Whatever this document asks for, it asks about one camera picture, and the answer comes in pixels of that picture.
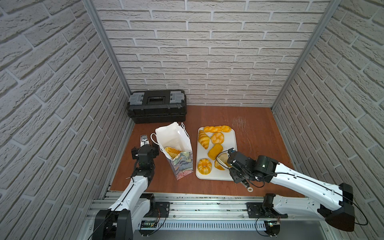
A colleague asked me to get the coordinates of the round knotted bun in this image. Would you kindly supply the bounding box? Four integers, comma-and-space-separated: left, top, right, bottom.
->
211, 132, 225, 144

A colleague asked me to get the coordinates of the white rectangular tray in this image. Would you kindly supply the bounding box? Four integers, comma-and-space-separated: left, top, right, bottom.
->
195, 129, 238, 181

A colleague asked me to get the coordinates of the left small circuit board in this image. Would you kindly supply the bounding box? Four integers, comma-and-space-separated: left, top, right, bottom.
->
139, 220, 160, 236

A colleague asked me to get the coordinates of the ring shaped bundt bread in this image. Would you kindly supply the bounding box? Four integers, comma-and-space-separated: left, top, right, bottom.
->
198, 159, 212, 175

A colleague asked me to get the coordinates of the white paper bag colourful bottom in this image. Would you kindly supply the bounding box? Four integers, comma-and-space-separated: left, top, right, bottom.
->
150, 122, 194, 180

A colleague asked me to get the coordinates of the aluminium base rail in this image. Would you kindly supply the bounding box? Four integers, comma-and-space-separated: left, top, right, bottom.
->
86, 191, 328, 232

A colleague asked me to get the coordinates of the long twisted bread top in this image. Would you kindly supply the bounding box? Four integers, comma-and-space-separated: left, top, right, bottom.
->
204, 126, 232, 133

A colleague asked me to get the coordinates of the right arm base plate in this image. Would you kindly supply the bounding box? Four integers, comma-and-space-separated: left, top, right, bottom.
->
246, 203, 288, 219

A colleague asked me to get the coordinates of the black plastic toolbox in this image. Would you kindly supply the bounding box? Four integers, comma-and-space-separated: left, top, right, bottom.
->
127, 90, 187, 124

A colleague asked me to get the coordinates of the small circuit board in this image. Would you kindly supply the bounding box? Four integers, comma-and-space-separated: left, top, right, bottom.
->
139, 220, 160, 236
264, 221, 281, 237

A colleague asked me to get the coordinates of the croissant bread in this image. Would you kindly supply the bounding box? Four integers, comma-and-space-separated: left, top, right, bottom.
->
198, 130, 210, 150

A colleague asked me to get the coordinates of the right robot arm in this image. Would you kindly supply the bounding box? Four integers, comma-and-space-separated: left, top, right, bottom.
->
227, 149, 356, 232

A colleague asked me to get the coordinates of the small rectangular golden loaf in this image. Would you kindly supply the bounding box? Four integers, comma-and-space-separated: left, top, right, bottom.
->
208, 144, 223, 161

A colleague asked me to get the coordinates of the large oval crusty loaf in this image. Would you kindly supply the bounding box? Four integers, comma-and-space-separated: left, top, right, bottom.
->
215, 153, 232, 171

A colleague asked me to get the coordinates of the right small circuit board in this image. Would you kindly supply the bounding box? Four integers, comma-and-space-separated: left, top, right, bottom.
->
264, 221, 281, 237

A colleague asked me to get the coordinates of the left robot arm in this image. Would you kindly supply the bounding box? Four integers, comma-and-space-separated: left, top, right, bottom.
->
88, 135, 159, 240

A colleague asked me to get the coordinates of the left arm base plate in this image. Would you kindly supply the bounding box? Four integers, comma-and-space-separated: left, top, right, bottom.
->
144, 202, 170, 218

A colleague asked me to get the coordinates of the striped oval bread roll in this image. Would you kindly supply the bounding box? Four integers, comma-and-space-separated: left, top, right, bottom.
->
165, 147, 181, 160

